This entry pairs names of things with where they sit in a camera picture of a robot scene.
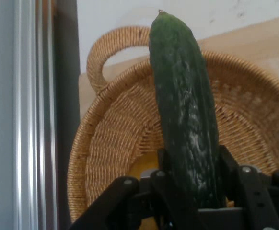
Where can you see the wooden cutting board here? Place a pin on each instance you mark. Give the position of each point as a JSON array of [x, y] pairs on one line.
[[249, 36]]

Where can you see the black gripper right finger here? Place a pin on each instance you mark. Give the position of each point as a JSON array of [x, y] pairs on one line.
[[261, 198]]

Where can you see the dark green cucumber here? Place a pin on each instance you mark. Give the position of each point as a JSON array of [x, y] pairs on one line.
[[185, 107]]

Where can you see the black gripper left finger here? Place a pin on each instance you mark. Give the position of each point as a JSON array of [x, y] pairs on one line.
[[120, 198]]

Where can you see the yellow pink peach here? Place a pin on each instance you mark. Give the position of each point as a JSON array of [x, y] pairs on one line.
[[145, 165]]

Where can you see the aluminium rail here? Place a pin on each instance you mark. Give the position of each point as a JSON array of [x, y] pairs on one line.
[[34, 119]]

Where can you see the woven wicker basket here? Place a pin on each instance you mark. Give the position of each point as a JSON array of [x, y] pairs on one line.
[[120, 124]]

